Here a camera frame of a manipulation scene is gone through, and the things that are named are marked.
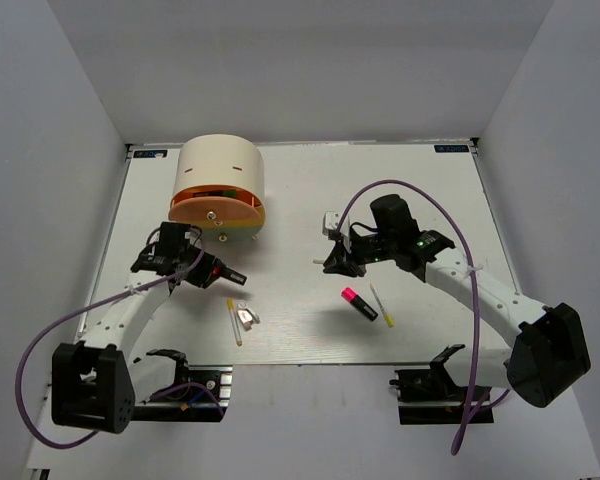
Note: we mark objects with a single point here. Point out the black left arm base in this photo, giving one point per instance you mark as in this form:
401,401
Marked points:
205,399

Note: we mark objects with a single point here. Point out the white yellow pen right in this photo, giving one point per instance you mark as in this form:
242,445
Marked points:
386,315

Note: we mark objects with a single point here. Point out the blue label sticker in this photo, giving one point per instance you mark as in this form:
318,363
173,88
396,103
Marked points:
451,148
149,154

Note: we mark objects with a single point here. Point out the pink silver binder clip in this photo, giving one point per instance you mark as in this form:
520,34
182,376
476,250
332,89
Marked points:
246,315

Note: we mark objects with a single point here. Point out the green highlighter marker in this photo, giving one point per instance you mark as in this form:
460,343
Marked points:
228,193

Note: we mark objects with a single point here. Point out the pink highlighter marker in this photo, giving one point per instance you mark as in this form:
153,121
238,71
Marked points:
358,303

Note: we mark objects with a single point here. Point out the blue label sticker right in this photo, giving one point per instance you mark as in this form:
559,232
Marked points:
451,148

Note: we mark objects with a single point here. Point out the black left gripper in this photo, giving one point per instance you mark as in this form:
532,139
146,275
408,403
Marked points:
205,277

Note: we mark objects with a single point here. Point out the orange highlighter marker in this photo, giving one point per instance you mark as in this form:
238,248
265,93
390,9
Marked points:
226,273

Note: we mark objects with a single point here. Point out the blue label sticker left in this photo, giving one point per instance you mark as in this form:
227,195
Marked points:
149,154

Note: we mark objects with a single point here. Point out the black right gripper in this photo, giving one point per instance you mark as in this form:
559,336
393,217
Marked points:
341,262

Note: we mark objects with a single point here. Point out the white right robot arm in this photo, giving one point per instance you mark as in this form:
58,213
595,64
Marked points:
546,350

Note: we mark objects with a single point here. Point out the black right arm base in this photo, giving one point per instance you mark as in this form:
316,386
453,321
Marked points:
427,395

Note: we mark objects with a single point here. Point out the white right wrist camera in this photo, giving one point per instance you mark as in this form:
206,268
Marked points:
336,229

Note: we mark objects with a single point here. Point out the beige orange round organizer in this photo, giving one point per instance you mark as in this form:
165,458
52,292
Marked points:
220,161

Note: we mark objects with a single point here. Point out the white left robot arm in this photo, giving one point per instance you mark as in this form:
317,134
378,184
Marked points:
98,381

